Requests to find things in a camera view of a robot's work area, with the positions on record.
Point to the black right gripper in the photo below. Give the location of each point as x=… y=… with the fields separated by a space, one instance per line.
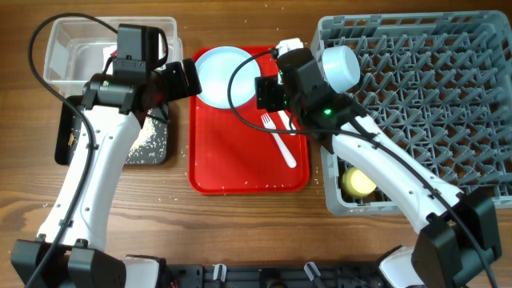
x=266 y=94

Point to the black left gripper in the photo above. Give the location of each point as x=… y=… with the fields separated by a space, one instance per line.
x=179 y=88

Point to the white plastic spoon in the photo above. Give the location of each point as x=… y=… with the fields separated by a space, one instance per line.
x=287 y=122

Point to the light blue round plate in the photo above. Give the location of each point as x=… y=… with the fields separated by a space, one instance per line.
x=215 y=68

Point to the rice and food scraps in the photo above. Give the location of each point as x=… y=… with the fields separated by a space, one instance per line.
x=154 y=144

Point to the light blue bowl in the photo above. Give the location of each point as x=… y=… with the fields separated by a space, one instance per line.
x=341 y=68

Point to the yellow plastic cup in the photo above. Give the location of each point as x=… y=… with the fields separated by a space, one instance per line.
x=356 y=184

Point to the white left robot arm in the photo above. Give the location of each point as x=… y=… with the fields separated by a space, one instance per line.
x=69 y=250

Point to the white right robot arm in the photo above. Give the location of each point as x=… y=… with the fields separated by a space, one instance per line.
x=458 y=235

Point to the black waste tray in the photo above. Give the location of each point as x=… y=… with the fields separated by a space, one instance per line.
x=64 y=136

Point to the grey dishwasher rack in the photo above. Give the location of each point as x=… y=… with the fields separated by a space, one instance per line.
x=439 y=85

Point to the white plastic fork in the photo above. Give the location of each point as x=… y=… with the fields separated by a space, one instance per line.
x=287 y=155

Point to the clear plastic bin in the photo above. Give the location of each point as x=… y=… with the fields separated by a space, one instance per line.
x=74 y=50

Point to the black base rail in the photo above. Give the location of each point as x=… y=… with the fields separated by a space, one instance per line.
x=310 y=275

